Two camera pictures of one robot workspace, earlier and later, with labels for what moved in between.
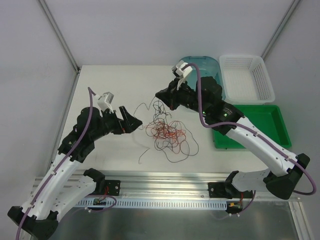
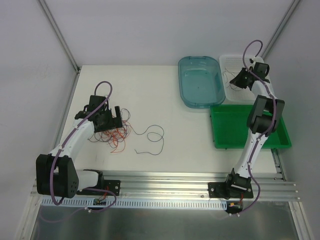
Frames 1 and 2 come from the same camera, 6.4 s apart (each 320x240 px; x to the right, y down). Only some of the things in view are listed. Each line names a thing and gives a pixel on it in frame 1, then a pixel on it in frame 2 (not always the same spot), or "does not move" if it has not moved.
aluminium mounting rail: x=156 y=184 does not move
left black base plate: x=112 y=187 does not move
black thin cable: x=169 y=136 to x=227 y=79
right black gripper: x=175 y=93 to x=242 y=78
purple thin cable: x=176 y=142 to x=112 y=137
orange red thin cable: x=160 y=130 to x=116 y=135
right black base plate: x=217 y=190 does not move
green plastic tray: x=265 y=118 does not move
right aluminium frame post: x=280 y=28 does not move
